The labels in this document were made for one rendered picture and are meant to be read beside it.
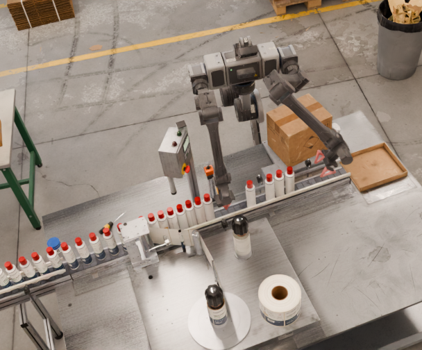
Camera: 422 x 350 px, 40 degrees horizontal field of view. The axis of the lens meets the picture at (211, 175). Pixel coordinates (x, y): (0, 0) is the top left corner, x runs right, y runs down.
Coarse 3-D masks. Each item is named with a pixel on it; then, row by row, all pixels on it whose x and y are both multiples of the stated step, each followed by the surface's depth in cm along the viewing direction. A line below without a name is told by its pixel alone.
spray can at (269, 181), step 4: (268, 176) 312; (272, 176) 313; (268, 180) 313; (272, 180) 314; (268, 184) 314; (272, 184) 315; (268, 188) 317; (272, 188) 317; (268, 192) 320; (272, 192) 320; (268, 196) 322; (272, 196) 322
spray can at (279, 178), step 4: (276, 172) 313; (280, 172) 313; (276, 176) 315; (280, 176) 314; (276, 180) 316; (280, 180) 315; (276, 184) 319; (280, 184) 318; (276, 188) 321; (280, 188) 320; (276, 192) 324; (280, 192) 323; (284, 192) 326; (276, 196) 327
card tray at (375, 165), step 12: (384, 144) 349; (360, 156) 348; (372, 156) 347; (384, 156) 346; (348, 168) 342; (360, 168) 342; (372, 168) 341; (384, 168) 340; (396, 168) 339; (360, 180) 336; (372, 180) 335; (384, 180) 330
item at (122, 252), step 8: (328, 176) 334; (336, 176) 333; (296, 184) 333; (304, 184) 332; (312, 184) 332; (328, 184) 330; (304, 192) 328; (256, 200) 328; (264, 200) 328; (280, 200) 326; (224, 208) 327; (232, 208) 326; (240, 208) 326; (256, 208) 325; (216, 216) 324; (136, 240) 319; (120, 248) 317; (112, 256) 313; (120, 256) 313; (80, 264) 312; (96, 264) 311; (72, 272) 309
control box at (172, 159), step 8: (168, 128) 288; (176, 128) 287; (168, 136) 284; (176, 136) 284; (184, 136) 284; (168, 144) 281; (160, 152) 279; (168, 152) 278; (176, 152) 277; (160, 160) 284; (168, 160) 282; (176, 160) 281; (184, 160) 288; (168, 168) 287; (176, 168) 285; (168, 176) 292; (176, 176) 290
